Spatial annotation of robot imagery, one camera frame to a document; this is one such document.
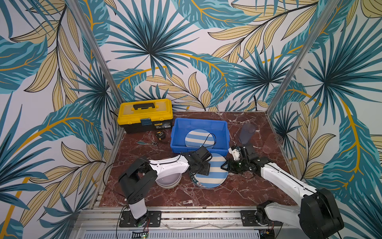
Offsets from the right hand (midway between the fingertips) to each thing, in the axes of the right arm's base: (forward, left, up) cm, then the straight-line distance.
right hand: (220, 167), depth 85 cm
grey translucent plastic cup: (+24, -22, -1) cm, 33 cm away
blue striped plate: (-3, +2, +1) cm, 4 cm away
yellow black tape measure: (+27, +37, -3) cm, 46 cm away
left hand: (0, +9, -2) cm, 9 cm away
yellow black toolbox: (+33, +46, +11) cm, 58 cm away
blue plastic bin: (+32, -5, -5) cm, 33 cm away
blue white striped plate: (+24, +12, -4) cm, 27 cm away
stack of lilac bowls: (-6, +29, 0) cm, 30 cm away
